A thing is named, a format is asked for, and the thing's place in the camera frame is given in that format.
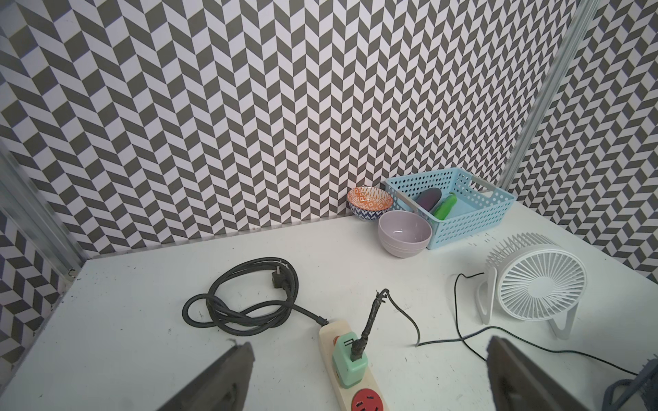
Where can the white desk fan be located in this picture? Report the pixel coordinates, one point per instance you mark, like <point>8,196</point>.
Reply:
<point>532,278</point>

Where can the dark blue desk fan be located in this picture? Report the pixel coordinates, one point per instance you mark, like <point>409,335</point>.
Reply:
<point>644,384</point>

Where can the lilac plastic bowl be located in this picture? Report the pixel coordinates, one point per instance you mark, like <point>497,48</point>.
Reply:
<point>403,234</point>

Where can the purple eggplant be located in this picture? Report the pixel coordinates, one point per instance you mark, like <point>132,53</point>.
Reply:
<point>429,198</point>

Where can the orange patterned bowl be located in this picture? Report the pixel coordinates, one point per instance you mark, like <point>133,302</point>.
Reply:
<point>369,203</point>

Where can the light blue plastic basket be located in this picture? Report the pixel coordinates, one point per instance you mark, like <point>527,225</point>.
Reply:
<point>481,204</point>

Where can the cream power strip red sockets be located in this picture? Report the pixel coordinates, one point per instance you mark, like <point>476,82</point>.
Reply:
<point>366,395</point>

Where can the green cucumber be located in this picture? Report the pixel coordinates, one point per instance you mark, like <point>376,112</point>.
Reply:
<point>444,209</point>

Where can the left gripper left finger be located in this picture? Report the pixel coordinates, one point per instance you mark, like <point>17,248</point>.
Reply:
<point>221,386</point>

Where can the green power adapter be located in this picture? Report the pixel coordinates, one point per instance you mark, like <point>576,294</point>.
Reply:
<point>350,372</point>

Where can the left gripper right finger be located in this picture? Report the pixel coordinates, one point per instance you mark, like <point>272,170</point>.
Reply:
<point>517,383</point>

